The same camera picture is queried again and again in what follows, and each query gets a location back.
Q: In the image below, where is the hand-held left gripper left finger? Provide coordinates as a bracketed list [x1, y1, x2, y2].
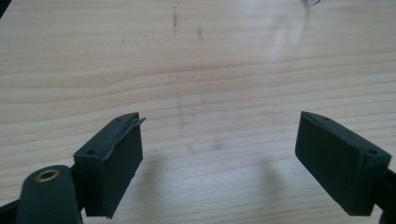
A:
[73, 112, 147, 219]

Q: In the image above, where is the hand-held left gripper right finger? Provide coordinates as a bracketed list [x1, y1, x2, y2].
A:
[294, 110, 392, 217]

